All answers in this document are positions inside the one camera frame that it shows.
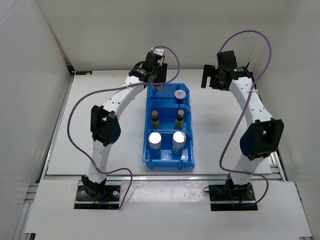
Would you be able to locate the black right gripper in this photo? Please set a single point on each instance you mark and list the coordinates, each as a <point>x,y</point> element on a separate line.
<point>207,72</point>

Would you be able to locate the aluminium front rail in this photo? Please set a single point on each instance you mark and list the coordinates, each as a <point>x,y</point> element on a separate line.
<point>215,177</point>

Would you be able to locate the blue plastic divided bin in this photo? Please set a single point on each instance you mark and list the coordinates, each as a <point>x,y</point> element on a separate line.
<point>164,103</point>

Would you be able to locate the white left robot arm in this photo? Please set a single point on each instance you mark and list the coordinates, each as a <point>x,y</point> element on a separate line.
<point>104,119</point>

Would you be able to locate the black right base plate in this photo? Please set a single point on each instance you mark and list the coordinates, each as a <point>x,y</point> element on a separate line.
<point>228,197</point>

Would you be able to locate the grey-lid brown spice jar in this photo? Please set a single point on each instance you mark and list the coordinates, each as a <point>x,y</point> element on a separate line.
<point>180,96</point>

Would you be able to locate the aluminium rail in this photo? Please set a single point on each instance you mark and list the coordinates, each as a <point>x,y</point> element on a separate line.
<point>263,133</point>
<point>215,177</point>

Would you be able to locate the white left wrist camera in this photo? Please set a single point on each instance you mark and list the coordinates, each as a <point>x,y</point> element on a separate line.
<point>158,51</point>

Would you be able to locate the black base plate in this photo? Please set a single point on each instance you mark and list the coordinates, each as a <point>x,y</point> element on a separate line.
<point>107,199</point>
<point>228,197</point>

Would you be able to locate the tan-cap yellow bottle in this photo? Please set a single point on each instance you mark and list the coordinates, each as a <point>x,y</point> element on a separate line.
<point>155,120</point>

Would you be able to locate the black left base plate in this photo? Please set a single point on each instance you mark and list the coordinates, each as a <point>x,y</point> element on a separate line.
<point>107,199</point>

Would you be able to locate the yellow label dark-cap bottle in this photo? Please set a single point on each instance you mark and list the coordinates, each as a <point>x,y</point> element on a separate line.
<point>179,120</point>

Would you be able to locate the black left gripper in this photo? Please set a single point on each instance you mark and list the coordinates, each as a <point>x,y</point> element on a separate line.
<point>162,71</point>

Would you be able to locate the grey-lid dark spice jar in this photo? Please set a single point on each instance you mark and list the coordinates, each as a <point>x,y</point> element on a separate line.
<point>158,88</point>

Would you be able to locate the aluminium right rail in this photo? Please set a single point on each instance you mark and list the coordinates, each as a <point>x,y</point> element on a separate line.
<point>263,133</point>

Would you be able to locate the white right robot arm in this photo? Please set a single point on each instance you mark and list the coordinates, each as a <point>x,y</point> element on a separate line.
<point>238,176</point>

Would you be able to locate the dark label sticker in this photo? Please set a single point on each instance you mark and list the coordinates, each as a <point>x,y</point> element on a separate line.
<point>83,73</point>

